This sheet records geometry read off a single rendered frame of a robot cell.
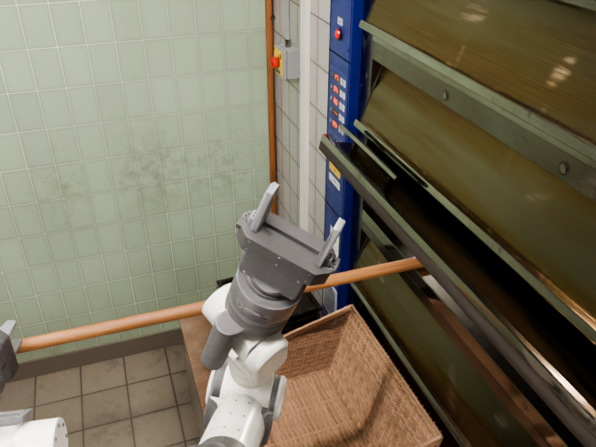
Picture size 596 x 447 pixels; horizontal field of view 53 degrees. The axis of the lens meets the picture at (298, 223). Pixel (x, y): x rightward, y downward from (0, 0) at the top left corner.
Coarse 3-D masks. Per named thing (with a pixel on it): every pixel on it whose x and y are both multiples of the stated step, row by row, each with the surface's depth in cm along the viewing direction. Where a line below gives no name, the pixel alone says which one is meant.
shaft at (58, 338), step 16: (352, 272) 145; (368, 272) 146; (384, 272) 147; (320, 288) 143; (192, 304) 135; (112, 320) 131; (128, 320) 131; (144, 320) 132; (160, 320) 133; (48, 336) 127; (64, 336) 127; (80, 336) 128; (96, 336) 129
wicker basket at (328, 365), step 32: (320, 320) 188; (352, 320) 189; (288, 352) 191; (320, 352) 196; (352, 352) 187; (384, 352) 172; (320, 384) 196; (352, 384) 187; (384, 384) 171; (288, 416) 185; (320, 416) 185; (352, 416) 185; (384, 416) 170; (416, 416) 156
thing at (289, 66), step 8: (280, 48) 206; (288, 48) 206; (296, 48) 206; (288, 56) 204; (296, 56) 205; (280, 64) 206; (288, 64) 205; (296, 64) 206; (280, 72) 208; (288, 72) 207; (296, 72) 208
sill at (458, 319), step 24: (384, 240) 166; (432, 288) 144; (456, 312) 137; (480, 336) 130; (480, 360) 129; (504, 360) 124; (504, 384) 122; (528, 384) 118; (528, 408) 115; (552, 432) 109
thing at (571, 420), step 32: (384, 160) 156; (416, 192) 141; (416, 224) 125; (448, 224) 128; (416, 256) 117; (448, 256) 115; (480, 256) 118; (448, 288) 107; (480, 288) 107; (512, 288) 109; (480, 320) 99; (512, 320) 99; (544, 320) 101; (512, 352) 92; (544, 352) 93; (576, 352) 95; (544, 384) 86; (576, 384) 87
